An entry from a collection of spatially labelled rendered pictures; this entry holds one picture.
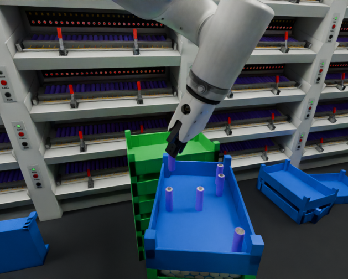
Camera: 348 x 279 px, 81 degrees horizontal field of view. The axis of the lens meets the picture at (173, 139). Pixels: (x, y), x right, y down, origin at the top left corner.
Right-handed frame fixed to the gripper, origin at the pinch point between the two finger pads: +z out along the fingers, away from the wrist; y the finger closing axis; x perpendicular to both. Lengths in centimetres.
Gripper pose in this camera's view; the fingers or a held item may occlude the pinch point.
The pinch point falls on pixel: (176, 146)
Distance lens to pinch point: 49.5
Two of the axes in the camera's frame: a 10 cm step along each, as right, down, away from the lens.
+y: 5.6, -3.5, 7.5
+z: -3.5, 7.2, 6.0
